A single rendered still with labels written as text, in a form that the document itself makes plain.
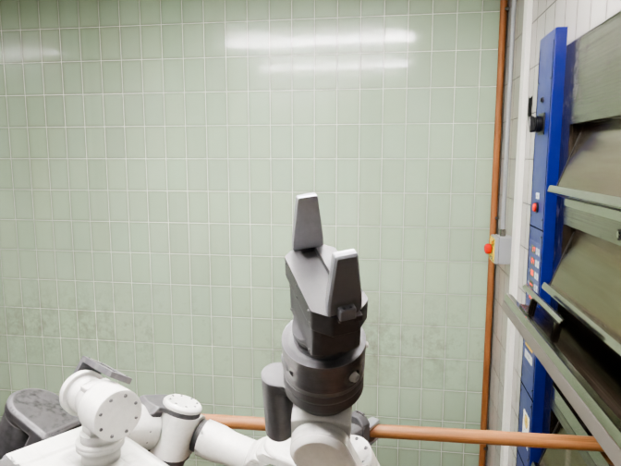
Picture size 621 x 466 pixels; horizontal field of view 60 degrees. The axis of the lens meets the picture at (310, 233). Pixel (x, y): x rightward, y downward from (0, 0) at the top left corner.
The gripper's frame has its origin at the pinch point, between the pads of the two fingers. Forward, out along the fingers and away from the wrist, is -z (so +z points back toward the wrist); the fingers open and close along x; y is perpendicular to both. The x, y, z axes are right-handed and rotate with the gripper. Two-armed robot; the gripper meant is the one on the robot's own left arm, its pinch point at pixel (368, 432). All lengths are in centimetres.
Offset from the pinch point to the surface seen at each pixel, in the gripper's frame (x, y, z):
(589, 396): -24, 46, 4
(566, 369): -24.1, 39.4, -4.9
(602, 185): -55, 36, -32
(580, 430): 3, 34, -38
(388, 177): -52, -68, -106
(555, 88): -80, 15, -62
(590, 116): -71, 29, -46
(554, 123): -70, 15, -62
